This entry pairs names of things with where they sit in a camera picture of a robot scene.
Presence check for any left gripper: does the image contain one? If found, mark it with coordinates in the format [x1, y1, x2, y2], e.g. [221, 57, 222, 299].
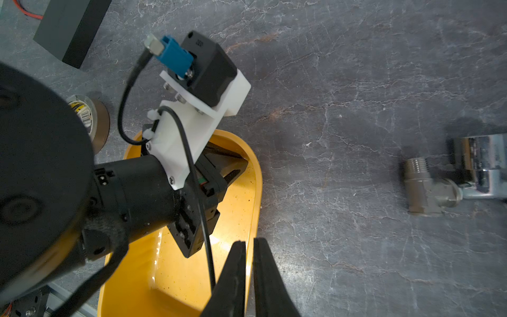
[168, 144, 248, 258]

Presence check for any round tape roll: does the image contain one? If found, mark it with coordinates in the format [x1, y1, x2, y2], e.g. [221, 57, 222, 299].
[66, 94, 110, 155]

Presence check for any yellow plastic storage box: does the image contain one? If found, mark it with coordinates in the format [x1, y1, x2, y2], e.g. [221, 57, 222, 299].
[97, 129, 264, 317]

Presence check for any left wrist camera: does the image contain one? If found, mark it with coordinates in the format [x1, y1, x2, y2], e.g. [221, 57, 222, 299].
[143, 30, 251, 190]

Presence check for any black rectangular box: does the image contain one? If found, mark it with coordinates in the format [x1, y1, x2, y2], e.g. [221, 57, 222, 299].
[33, 0, 111, 69]

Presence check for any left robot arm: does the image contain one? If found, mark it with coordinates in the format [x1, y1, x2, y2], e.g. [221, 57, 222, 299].
[1, 65, 248, 316]

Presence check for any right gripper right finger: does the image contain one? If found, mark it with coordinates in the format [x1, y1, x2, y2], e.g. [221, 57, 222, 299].
[253, 238, 301, 316]

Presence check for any red cable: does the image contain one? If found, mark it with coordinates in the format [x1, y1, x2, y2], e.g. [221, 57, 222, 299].
[12, 0, 44, 21]

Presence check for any chrome faucet fitting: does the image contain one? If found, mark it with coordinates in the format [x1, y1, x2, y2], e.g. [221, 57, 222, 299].
[403, 133, 506, 216]

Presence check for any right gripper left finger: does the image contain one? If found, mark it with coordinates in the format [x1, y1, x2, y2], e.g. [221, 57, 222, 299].
[200, 241, 246, 317]

